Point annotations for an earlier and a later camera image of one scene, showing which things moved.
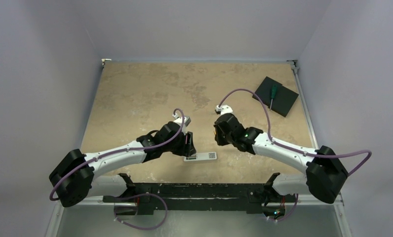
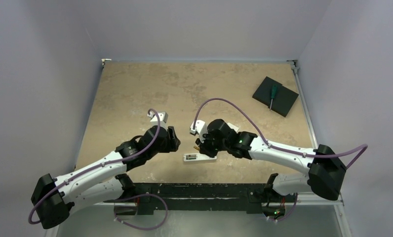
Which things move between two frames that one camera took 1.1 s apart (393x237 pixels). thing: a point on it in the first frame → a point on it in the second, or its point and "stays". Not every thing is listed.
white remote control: (201, 156) stays
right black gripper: (220, 130) → (204, 146)
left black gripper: (187, 148) → (172, 140)
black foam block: (284, 98) stays
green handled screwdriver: (273, 93) stays
